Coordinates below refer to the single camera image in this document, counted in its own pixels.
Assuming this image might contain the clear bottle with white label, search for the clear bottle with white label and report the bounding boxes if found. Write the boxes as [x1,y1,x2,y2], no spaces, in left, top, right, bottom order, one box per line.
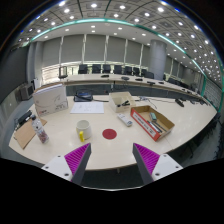
[31,114,50,145]

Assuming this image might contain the round ceiling lights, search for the round ceiling lights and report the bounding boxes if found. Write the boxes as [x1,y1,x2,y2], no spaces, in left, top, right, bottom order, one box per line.
[19,0,221,81]

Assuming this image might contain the white printed paper sheet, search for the white printed paper sheet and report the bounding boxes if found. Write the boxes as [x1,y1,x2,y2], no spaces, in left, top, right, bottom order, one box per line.
[69,100,105,115]

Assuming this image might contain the large white cardboard box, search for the large white cardboard box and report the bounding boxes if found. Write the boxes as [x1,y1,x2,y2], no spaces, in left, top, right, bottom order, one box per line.
[32,83,69,118]

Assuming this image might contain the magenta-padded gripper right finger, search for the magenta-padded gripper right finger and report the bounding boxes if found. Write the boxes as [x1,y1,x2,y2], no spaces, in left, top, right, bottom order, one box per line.
[132,142,184,186]

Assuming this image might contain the black desk device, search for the black desk device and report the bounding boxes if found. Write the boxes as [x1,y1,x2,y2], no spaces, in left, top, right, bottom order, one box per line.
[14,109,33,128]

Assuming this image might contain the white mug with yellow handle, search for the white mug with yellow handle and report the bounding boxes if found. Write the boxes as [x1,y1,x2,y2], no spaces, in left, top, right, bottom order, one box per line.
[75,119,93,143]

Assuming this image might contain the flat round red coaster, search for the flat round red coaster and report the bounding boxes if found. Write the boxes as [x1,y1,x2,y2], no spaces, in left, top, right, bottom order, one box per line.
[101,128,118,141]

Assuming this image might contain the open cardboard box, red side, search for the open cardboard box, red side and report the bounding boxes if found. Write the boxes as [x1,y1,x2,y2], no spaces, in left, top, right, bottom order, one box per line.
[130,105,176,142]

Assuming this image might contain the white remote control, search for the white remote control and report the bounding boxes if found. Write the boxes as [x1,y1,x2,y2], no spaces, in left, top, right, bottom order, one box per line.
[116,112,134,128]

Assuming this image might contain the black bag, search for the black bag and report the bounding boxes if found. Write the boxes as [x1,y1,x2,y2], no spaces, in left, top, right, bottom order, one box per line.
[73,90,94,103]

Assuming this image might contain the grey box monitor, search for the grey box monitor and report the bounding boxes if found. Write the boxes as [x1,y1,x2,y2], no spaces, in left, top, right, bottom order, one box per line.
[18,83,35,102]

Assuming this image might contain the small open white box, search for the small open white box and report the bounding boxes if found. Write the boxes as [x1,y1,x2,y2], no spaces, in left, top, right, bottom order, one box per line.
[108,91,137,114]

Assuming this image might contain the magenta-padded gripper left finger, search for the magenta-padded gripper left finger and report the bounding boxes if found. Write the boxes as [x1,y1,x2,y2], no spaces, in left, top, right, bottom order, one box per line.
[41,142,92,186]

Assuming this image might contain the row of black office chairs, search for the row of black office chairs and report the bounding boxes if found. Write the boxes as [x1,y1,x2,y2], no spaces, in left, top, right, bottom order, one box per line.
[58,63,156,80]

